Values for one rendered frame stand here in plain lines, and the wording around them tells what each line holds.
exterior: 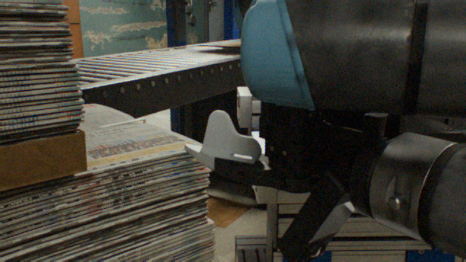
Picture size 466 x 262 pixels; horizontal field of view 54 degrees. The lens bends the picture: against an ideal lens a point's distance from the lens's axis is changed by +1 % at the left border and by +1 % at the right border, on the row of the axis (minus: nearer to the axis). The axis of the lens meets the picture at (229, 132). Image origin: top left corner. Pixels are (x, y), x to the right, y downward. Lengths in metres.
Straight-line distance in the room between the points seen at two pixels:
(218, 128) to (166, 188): 0.17
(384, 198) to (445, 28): 0.13
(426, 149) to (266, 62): 0.13
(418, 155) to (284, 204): 0.47
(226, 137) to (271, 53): 0.17
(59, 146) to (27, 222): 0.09
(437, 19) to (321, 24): 0.06
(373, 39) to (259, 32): 0.07
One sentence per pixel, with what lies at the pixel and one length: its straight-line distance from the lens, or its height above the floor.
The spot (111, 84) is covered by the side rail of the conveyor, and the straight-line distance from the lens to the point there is 1.30.
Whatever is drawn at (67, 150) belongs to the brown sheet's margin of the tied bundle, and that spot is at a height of 0.86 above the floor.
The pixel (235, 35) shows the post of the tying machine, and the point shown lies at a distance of 3.13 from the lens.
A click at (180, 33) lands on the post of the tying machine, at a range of 2.62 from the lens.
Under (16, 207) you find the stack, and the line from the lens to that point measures 0.51.
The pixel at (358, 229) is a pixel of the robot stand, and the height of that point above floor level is 0.63.
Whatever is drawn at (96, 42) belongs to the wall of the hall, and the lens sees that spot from 5.68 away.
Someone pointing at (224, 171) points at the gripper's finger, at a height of 0.86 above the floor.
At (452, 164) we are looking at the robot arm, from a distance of 0.33.
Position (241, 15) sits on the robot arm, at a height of 0.98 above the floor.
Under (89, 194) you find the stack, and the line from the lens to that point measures 0.53.
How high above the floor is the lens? 1.01
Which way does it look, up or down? 16 degrees down
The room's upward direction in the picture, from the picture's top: straight up
